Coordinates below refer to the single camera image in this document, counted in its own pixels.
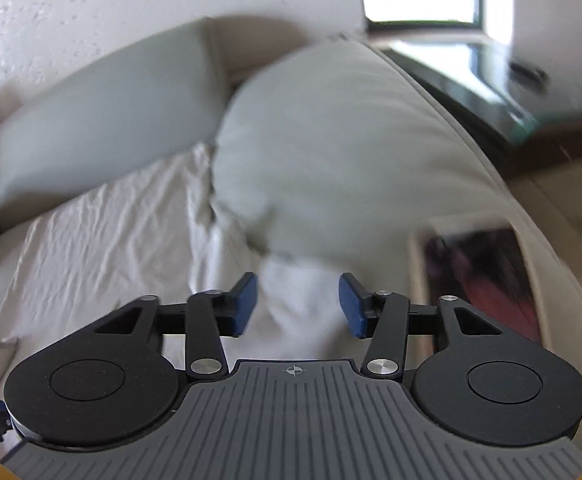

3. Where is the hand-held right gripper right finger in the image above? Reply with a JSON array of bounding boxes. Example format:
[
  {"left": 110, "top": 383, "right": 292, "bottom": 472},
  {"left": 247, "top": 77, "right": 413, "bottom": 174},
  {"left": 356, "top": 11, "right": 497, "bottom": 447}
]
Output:
[{"left": 339, "top": 272, "right": 522, "bottom": 378}]

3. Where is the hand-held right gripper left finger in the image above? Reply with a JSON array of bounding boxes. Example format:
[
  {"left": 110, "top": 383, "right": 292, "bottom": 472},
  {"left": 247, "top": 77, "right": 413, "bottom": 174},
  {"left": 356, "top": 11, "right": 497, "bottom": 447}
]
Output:
[{"left": 61, "top": 272, "right": 258, "bottom": 378}]

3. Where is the white t-shirt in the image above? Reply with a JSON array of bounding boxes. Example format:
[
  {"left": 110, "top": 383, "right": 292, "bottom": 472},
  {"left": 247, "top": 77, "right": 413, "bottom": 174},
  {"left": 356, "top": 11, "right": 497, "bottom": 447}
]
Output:
[{"left": 0, "top": 142, "right": 352, "bottom": 401}]

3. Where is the smartphone with beige case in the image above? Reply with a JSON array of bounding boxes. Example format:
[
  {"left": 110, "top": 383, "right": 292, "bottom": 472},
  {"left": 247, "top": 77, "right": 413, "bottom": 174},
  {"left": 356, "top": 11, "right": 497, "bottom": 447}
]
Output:
[{"left": 408, "top": 212, "right": 544, "bottom": 348}]

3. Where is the grey sofa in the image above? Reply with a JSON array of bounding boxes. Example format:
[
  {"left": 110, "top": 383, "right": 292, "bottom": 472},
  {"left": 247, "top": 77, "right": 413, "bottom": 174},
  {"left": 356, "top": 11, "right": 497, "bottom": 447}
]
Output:
[{"left": 0, "top": 15, "right": 582, "bottom": 411}]

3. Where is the dark glass side table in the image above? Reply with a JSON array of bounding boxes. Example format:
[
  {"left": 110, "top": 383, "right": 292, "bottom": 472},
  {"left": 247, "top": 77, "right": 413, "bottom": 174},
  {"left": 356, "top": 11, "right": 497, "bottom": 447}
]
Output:
[{"left": 366, "top": 35, "right": 582, "bottom": 181}]

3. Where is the small black device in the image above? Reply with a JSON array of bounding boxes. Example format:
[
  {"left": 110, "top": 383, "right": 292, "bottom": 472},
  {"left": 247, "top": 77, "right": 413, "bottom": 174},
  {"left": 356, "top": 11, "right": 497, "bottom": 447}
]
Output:
[{"left": 508, "top": 60, "right": 549, "bottom": 86}]

